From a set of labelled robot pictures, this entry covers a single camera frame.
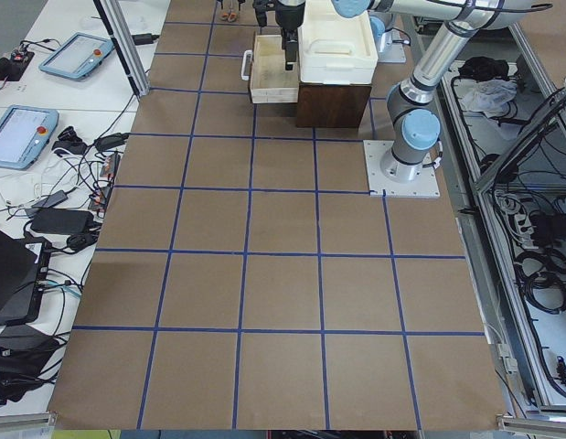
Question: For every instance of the grey orange scissors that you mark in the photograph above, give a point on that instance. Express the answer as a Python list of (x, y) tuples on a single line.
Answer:
[(229, 17)]

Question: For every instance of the wooden drawer with white handle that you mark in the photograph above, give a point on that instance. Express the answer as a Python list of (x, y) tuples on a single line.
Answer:
[(263, 67)]

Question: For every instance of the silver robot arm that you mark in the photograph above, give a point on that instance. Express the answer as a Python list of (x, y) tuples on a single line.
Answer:
[(418, 129)]

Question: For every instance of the white plastic tray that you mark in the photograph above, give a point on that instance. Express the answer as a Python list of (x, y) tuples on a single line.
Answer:
[(335, 50)]

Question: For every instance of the dark brown wooden cabinet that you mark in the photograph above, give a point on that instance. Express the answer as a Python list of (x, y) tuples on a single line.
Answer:
[(331, 106)]

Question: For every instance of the blue teach pendant far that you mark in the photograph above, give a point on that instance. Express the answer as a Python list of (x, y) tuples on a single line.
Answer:
[(78, 57)]

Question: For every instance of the blue teach pendant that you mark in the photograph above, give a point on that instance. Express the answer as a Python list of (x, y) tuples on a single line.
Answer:
[(78, 57), (24, 132)]

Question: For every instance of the white cloth bundle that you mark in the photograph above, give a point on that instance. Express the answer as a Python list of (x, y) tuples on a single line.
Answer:
[(492, 98)]

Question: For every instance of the blue teach pendant near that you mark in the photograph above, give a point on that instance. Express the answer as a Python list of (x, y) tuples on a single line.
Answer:
[(24, 132)]

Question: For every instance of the black power adapter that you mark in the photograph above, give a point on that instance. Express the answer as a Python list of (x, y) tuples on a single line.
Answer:
[(61, 221)]

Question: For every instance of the black laptop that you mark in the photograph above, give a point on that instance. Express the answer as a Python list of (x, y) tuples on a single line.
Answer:
[(23, 266)]

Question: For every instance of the aluminium frame post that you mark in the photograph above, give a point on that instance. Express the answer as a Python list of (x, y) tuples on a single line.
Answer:
[(112, 17)]

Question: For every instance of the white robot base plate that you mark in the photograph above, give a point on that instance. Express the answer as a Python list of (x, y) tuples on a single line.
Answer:
[(389, 178)]

